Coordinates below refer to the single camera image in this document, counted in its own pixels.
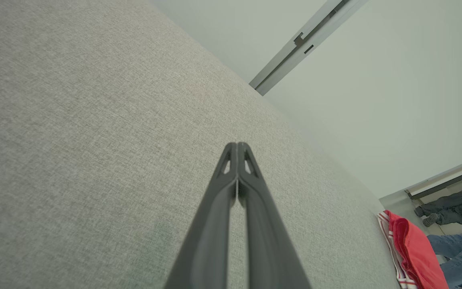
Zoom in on red white basketball jersey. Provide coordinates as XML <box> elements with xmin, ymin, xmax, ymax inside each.
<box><xmin>389</xmin><ymin>213</ymin><xmax>450</xmax><ymax>289</ymax></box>

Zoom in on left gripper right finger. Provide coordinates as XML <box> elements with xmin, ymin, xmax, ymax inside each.
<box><xmin>237</xmin><ymin>142</ymin><xmax>312</xmax><ymax>289</ymax></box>

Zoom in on red basketball shorts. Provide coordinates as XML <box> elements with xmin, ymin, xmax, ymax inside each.
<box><xmin>377</xmin><ymin>210</ymin><xmax>416</xmax><ymax>289</ymax></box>

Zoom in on grey partition base rail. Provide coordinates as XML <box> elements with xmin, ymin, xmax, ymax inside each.
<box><xmin>405</xmin><ymin>153</ymin><xmax>462</xmax><ymax>200</ymax></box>

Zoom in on grey metal partition post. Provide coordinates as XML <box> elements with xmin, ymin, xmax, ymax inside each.
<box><xmin>249</xmin><ymin>0</ymin><xmax>370</xmax><ymax>96</ymax></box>

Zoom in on person in grey trousers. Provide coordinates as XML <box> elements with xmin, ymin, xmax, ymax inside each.
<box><xmin>413</xmin><ymin>188</ymin><xmax>462</xmax><ymax>227</ymax></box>

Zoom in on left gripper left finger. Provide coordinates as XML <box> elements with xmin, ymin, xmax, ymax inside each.
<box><xmin>163</xmin><ymin>142</ymin><xmax>239</xmax><ymax>289</ymax></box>

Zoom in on grey fabric sofa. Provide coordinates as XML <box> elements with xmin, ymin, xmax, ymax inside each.
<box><xmin>0</xmin><ymin>0</ymin><xmax>402</xmax><ymax>289</ymax></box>

